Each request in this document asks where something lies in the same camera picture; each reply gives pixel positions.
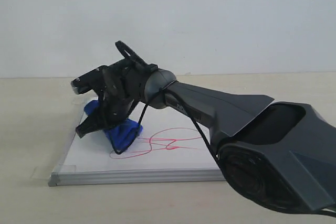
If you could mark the clear tape near left corner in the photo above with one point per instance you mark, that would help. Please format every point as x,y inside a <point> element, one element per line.
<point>58,173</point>

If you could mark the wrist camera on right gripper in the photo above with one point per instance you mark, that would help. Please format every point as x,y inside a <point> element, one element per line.
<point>92,80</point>

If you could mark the blue microfiber cloth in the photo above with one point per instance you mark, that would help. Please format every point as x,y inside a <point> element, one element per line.
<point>122,136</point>

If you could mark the white board with aluminium frame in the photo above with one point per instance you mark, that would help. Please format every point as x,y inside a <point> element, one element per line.
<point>169,149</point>

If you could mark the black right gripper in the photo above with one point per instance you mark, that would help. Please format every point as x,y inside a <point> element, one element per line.
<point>104,115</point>

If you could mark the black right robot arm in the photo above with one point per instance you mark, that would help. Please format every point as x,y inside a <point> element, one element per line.
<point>280,155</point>

